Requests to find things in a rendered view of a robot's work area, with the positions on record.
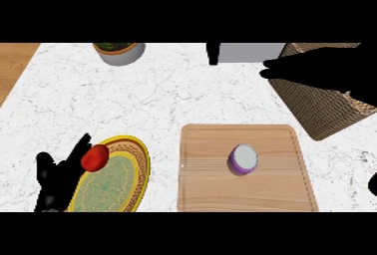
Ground red tomato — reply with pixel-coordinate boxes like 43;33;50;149
80;143;111;173

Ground pale wooden cutting board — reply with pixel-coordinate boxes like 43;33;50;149
176;124;319;213

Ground grey box appliance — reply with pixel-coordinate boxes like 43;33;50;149
217;43;287;65

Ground grey plant pot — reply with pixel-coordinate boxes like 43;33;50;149
92;43;148;67

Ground yellow rimmed green plate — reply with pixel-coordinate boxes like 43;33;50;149
65;134;152;213

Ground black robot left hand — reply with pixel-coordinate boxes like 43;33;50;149
32;132;95;213

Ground brown wicker basket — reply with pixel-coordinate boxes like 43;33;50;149
266;43;377;142

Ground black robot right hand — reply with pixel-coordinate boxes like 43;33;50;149
257;43;377;108

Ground purple can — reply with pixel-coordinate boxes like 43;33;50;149
226;143;260;177

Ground black upright post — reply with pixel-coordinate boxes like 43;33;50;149
204;43;220;67

